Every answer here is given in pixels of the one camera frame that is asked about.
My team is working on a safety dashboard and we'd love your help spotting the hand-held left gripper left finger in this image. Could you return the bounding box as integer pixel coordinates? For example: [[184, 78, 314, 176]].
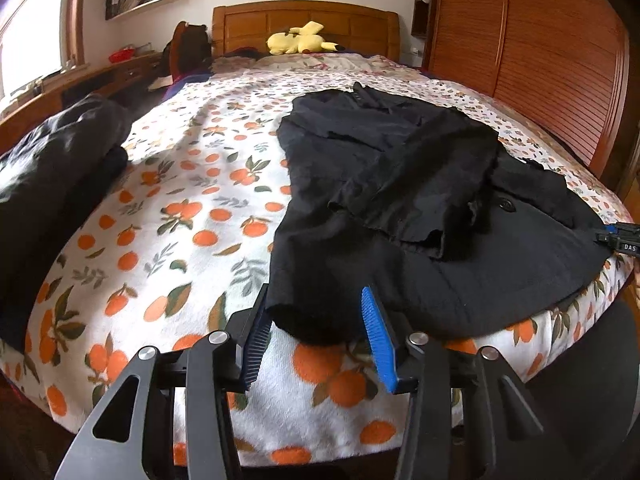
[[52, 282, 275, 480]]

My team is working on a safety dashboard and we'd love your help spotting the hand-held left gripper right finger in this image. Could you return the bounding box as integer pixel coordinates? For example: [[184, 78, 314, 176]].
[[361, 285, 546, 480]]

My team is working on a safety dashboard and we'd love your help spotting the black double-breasted coat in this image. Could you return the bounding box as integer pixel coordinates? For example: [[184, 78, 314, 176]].
[[265, 81, 623, 346]]

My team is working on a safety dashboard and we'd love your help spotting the pile of folded black clothes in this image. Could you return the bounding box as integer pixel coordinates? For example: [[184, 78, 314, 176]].
[[0, 92, 133, 351]]

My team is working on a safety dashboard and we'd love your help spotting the wooden slatted wardrobe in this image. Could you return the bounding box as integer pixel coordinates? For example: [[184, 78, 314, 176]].
[[412, 0, 631, 186]]

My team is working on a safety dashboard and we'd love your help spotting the floral quilt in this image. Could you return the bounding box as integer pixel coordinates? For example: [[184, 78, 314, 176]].
[[210, 52, 431, 82]]

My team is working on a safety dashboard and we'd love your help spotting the dark backpack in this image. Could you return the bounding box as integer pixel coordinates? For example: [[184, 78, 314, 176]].
[[162, 21, 213, 86]]

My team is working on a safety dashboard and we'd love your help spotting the yellow plush toy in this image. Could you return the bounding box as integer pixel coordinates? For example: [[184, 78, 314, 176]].
[[266, 21, 346, 56]]

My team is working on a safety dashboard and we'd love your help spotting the wooden bed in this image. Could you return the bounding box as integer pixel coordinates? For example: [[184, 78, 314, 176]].
[[0, 0, 640, 480]]

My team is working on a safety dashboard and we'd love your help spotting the wooden desk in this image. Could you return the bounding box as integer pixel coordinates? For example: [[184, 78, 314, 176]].
[[0, 52, 166, 156]]

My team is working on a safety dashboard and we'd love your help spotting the wood-framed window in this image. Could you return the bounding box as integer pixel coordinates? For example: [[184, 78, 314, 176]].
[[0, 0, 88, 106]]

